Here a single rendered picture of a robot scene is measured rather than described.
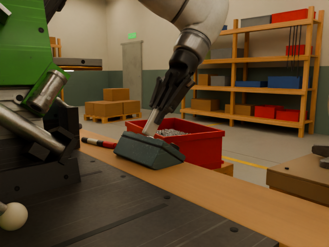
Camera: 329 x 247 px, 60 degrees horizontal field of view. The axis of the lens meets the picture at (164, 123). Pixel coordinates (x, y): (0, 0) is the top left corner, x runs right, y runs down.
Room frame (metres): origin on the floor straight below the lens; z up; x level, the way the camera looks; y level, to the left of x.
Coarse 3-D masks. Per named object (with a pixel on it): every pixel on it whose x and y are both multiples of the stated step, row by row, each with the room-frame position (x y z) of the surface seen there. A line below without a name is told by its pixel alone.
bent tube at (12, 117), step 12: (0, 12) 0.50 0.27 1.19; (0, 108) 0.45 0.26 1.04; (0, 120) 0.44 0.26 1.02; (12, 120) 0.45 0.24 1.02; (24, 120) 0.46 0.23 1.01; (24, 132) 0.46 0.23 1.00; (36, 132) 0.47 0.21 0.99; (48, 132) 0.49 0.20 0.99; (48, 144) 0.47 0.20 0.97; (60, 144) 0.49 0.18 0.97
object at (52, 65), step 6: (48, 66) 0.55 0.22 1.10; (54, 66) 0.56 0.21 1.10; (60, 72) 0.56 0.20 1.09; (66, 72) 0.57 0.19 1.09; (42, 78) 0.53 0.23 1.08; (36, 84) 0.52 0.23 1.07; (30, 90) 0.51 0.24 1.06; (60, 90) 0.55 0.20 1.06; (30, 96) 0.51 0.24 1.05; (24, 102) 0.50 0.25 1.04; (30, 108) 0.50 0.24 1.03; (36, 114) 0.52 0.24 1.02; (42, 114) 0.51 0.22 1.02
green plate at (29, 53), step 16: (0, 0) 0.53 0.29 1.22; (16, 0) 0.55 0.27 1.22; (32, 0) 0.57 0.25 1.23; (16, 16) 0.54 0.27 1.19; (32, 16) 0.56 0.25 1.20; (0, 32) 0.51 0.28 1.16; (16, 32) 0.53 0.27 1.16; (32, 32) 0.55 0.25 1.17; (0, 48) 0.51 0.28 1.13; (16, 48) 0.52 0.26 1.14; (32, 48) 0.54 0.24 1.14; (48, 48) 0.56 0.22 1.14; (0, 64) 0.50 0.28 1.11; (16, 64) 0.51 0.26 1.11; (32, 64) 0.53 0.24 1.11; (48, 64) 0.55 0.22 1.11; (0, 80) 0.49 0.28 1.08; (16, 80) 0.51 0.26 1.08; (32, 80) 0.52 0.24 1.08
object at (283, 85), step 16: (272, 16) 5.44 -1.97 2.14; (288, 16) 5.22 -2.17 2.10; (304, 16) 5.02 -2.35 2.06; (320, 16) 5.20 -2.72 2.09; (224, 32) 6.15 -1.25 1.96; (240, 32) 5.88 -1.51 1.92; (320, 32) 5.19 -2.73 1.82; (288, 48) 5.11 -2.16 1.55; (304, 48) 5.01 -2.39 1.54; (320, 48) 5.20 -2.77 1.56; (304, 64) 4.94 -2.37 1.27; (208, 80) 6.61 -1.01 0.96; (224, 80) 6.19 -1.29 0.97; (272, 80) 5.40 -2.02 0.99; (288, 80) 5.15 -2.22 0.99; (304, 80) 4.92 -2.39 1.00; (304, 96) 4.91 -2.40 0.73; (192, 112) 6.79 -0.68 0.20; (208, 112) 6.49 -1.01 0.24; (224, 112) 6.33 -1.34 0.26; (240, 112) 5.94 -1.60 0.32; (256, 112) 5.62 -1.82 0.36; (272, 112) 5.38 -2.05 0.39; (288, 112) 5.13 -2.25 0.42; (304, 112) 4.90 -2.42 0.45; (304, 128) 4.94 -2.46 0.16
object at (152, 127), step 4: (156, 112) 0.70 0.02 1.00; (152, 116) 0.70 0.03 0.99; (156, 116) 0.70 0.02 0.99; (152, 120) 0.69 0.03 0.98; (148, 124) 0.69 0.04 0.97; (152, 124) 0.69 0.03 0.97; (156, 124) 0.70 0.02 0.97; (148, 128) 0.69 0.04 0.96; (152, 128) 0.69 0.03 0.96; (156, 128) 0.70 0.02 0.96; (144, 132) 0.68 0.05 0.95; (148, 132) 0.69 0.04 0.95; (152, 132) 0.69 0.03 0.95; (152, 136) 0.69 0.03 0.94
